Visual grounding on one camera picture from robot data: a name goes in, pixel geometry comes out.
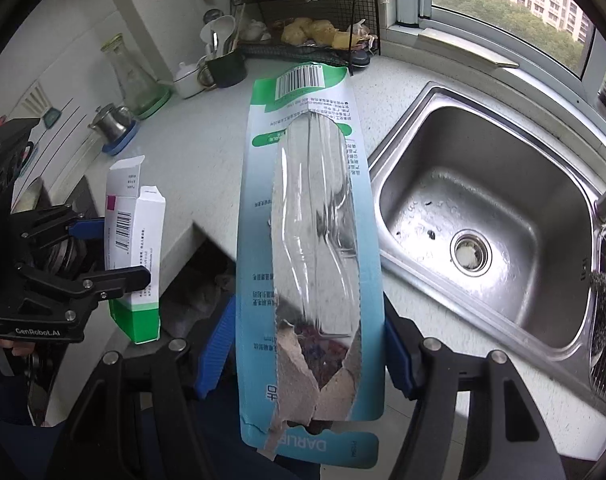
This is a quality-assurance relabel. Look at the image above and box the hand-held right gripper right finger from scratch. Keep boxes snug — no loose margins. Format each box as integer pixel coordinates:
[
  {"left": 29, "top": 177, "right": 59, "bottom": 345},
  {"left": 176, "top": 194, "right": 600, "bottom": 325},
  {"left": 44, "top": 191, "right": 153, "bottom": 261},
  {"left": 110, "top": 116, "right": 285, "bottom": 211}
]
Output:
[{"left": 383, "top": 304, "right": 566, "bottom": 480}]

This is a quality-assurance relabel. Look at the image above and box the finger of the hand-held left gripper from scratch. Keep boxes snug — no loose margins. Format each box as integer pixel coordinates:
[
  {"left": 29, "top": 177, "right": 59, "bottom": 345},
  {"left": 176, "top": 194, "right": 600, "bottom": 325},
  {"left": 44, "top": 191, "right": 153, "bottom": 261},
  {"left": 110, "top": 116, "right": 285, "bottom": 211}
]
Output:
[
  {"left": 10, "top": 206, "right": 107, "bottom": 253},
  {"left": 15, "top": 264, "right": 152, "bottom": 308}
]

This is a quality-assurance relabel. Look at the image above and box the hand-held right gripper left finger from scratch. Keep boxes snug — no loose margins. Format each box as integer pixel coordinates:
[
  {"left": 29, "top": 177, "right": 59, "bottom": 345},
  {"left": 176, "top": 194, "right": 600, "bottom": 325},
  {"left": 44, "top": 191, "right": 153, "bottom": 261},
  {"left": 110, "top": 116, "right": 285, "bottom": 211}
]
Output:
[{"left": 58, "top": 300, "right": 237, "bottom": 480}]

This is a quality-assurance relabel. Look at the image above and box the white green cardboard box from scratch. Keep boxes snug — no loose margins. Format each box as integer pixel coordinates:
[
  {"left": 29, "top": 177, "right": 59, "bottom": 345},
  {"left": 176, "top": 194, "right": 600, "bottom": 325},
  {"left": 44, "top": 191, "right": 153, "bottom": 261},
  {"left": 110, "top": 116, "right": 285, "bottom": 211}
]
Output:
[{"left": 103, "top": 156, "right": 166, "bottom": 345}]

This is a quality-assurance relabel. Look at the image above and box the teal toothbrush blister package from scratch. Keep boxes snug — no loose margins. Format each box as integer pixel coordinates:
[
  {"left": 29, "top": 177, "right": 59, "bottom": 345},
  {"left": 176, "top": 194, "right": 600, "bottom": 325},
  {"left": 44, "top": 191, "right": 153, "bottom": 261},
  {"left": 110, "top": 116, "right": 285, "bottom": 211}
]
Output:
[{"left": 234, "top": 61, "right": 386, "bottom": 461}]

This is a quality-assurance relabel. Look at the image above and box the person's right leg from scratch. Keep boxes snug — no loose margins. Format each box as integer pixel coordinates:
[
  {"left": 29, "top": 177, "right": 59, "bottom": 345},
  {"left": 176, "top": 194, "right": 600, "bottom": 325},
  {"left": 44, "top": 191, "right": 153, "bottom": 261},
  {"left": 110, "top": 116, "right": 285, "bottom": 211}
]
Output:
[{"left": 203, "top": 385, "right": 334, "bottom": 480}]

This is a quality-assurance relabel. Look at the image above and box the person's leg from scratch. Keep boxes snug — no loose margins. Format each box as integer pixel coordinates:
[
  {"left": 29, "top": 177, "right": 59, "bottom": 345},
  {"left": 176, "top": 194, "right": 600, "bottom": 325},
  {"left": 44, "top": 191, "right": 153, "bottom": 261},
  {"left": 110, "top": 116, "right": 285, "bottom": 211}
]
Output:
[
  {"left": 203, "top": 385, "right": 334, "bottom": 480},
  {"left": 0, "top": 360, "right": 66, "bottom": 480}
]

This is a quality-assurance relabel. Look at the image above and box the blue coaster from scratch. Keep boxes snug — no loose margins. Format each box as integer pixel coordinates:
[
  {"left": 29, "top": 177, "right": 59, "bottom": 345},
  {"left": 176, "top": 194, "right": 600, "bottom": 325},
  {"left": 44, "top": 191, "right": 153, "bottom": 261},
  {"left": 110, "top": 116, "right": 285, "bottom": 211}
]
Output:
[{"left": 102, "top": 122, "right": 140, "bottom": 157}]

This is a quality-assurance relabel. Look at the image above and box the steel teapot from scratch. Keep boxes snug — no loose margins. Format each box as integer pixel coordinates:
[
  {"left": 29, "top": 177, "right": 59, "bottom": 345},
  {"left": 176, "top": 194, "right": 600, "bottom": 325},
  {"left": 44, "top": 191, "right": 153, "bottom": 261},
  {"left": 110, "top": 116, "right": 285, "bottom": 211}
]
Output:
[{"left": 87, "top": 103, "right": 136, "bottom": 145}]

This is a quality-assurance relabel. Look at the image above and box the person's left leg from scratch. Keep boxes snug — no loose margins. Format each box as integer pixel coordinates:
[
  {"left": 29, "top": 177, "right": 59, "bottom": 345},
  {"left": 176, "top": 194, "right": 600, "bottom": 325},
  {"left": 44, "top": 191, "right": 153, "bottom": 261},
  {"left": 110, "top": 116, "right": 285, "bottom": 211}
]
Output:
[{"left": 0, "top": 360, "right": 66, "bottom": 480}]

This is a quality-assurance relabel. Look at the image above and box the glass carafe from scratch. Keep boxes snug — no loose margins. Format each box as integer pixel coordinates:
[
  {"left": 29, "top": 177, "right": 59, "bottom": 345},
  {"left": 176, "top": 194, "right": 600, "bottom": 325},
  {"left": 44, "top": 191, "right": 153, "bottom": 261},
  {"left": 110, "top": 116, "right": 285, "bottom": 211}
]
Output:
[{"left": 100, "top": 33, "right": 171, "bottom": 121}]

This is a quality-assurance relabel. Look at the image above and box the white lidded jar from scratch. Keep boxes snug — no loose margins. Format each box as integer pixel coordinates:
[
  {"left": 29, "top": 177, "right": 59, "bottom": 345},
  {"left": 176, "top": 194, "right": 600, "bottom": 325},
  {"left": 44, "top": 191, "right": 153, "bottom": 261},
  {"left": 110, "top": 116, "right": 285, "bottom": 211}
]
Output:
[{"left": 172, "top": 61, "right": 207, "bottom": 100}]

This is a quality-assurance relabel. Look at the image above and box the stainless steel sink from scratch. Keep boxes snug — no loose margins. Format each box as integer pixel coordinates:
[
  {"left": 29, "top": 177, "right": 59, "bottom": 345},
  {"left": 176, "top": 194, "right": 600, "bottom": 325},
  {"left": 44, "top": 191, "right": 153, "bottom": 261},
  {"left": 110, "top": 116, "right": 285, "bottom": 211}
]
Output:
[{"left": 367, "top": 80, "right": 606, "bottom": 418}]

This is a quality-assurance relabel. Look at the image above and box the dark green utensil cup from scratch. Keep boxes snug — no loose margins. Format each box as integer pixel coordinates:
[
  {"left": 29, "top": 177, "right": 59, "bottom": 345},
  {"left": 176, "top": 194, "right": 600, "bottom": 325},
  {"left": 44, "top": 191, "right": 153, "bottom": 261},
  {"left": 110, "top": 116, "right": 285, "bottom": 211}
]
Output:
[{"left": 198, "top": 50, "right": 248, "bottom": 88}]

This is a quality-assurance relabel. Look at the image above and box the white spatula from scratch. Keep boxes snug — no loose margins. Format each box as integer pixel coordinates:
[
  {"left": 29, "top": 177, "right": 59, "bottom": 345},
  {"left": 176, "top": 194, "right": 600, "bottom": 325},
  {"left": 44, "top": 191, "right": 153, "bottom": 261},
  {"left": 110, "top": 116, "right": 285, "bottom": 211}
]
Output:
[{"left": 199, "top": 22, "right": 219, "bottom": 58}]

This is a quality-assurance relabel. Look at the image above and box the white ladle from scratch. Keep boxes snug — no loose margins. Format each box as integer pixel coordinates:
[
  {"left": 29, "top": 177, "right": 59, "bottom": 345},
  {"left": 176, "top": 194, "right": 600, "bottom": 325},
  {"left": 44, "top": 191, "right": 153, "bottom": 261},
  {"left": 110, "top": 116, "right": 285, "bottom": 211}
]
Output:
[{"left": 210, "top": 15, "right": 237, "bottom": 56}]

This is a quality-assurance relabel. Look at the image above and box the garlic bulb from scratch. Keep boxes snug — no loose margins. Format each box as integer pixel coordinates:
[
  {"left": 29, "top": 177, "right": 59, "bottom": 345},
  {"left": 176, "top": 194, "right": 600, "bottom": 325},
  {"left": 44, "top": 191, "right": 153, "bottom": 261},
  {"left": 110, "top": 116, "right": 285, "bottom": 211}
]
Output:
[{"left": 243, "top": 19, "right": 273, "bottom": 43}]

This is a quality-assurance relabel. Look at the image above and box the ginger root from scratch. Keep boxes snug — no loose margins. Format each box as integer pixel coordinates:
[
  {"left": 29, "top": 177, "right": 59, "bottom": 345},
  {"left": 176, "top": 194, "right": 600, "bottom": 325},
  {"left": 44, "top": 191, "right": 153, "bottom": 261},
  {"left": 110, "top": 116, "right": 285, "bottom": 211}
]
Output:
[
  {"left": 280, "top": 16, "right": 336, "bottom": 46},
  {"left": 333, "top": 30, "right": 366, "bottom": 51}
]

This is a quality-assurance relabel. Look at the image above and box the white window sill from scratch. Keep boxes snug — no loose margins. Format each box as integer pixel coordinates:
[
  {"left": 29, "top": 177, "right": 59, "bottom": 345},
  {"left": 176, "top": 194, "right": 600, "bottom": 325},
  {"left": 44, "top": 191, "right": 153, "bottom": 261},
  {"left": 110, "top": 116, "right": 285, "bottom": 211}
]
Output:
[{"left": 383, "top": 25, "right": 521, "bottom": 70}]

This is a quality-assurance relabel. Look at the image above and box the wire dish rack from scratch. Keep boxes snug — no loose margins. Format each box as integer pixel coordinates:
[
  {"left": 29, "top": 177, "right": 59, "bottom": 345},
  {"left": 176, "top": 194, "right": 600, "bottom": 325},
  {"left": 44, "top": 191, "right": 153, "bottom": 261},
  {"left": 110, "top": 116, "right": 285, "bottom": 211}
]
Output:
[{"left": 586, "top": 345, "right": 606, "bottom": 411}]

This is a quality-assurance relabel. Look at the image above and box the dark wire scouring ball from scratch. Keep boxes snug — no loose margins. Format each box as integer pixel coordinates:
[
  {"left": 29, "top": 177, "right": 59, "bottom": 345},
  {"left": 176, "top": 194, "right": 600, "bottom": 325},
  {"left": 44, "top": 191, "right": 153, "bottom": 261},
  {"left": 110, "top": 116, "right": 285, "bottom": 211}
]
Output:
[{"left": 586, "top": 267, "right": 606, "bottom": 356}]

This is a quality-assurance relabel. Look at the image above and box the black wire rack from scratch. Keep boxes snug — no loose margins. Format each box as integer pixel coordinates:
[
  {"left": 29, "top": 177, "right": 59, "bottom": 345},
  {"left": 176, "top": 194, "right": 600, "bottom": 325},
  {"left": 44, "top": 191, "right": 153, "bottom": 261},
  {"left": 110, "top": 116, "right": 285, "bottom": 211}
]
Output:
[{"left": 229, "top": 0, "right": 384, "bottom": 76}]

